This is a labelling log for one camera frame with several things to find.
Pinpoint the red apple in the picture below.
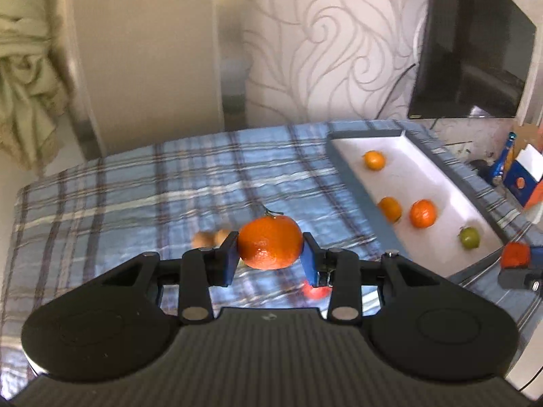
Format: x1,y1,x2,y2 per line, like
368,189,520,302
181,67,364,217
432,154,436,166
302,281,331,301
500,241,531,269

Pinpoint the large orange with stem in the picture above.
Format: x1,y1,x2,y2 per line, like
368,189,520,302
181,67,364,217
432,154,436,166
237,207,304,270

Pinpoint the small orange tangerine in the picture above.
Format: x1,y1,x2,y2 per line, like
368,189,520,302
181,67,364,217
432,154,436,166
377,197,403,223

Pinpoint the brown kiwi left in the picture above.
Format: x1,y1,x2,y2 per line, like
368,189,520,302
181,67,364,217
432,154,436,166
191,232,216,249

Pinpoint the brown kiwi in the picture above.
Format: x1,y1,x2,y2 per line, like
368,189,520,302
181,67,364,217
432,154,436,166
213,228,231,247
191,232,216,249

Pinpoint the brown kiwi right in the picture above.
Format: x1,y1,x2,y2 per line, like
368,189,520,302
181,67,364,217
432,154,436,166
213,228,231,247

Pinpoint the green fruit in tray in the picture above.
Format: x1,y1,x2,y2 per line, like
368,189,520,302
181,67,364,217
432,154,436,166
458,226,481,250

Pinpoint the white tray with grey rim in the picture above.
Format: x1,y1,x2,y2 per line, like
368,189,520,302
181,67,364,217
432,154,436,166
326,131,507,282

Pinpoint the blue bottle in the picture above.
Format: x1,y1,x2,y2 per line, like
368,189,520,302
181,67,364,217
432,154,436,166
488,131,516,186

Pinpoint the orange fruit in tray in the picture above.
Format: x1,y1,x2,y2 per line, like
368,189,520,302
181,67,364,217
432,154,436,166
362,151,387,171

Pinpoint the beige radiator panel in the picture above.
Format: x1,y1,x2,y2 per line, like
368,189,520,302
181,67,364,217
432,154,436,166
49,0,249,160

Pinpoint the black television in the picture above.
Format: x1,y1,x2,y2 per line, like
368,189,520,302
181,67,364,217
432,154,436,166
408,0,536,119

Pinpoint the green fringed curtain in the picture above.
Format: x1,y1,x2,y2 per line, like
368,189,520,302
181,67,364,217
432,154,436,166
1,0,68,174

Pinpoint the black cable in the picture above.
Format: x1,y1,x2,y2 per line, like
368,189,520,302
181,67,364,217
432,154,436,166
373,61,419,120

